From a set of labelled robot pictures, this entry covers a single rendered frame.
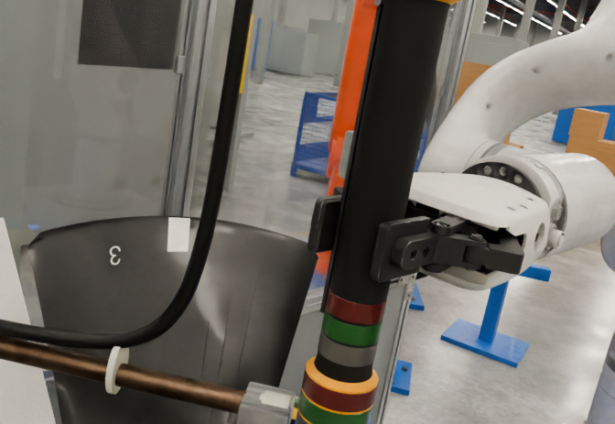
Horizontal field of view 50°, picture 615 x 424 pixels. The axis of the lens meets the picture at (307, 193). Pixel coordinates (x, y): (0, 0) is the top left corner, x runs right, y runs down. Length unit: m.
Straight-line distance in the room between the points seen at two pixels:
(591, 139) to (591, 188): 9.08
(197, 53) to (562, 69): 0.69
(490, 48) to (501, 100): 10.43
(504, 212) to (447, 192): 0.04
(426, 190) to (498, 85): 0.22
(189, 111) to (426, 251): 0.84
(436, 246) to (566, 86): 0.30
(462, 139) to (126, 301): 0.31
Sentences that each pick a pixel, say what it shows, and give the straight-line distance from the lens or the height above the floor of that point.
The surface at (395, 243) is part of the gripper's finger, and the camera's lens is 0.35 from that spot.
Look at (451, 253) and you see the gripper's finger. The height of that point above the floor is 1.49.
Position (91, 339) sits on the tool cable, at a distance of 0.43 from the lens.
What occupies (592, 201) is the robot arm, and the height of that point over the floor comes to 1.50.
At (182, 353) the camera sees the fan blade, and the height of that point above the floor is 1.36.
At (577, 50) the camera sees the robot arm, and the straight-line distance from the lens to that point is 0.62.
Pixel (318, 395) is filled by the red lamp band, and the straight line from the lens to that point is 0.39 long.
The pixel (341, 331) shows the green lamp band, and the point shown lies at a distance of 0.37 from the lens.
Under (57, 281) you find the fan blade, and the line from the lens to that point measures 0.54.
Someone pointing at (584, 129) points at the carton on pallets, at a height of 0.98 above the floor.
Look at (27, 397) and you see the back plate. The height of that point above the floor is 1.23.
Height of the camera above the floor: 1.59
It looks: 13 degrees down
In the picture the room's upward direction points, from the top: 10 degrees clockwise
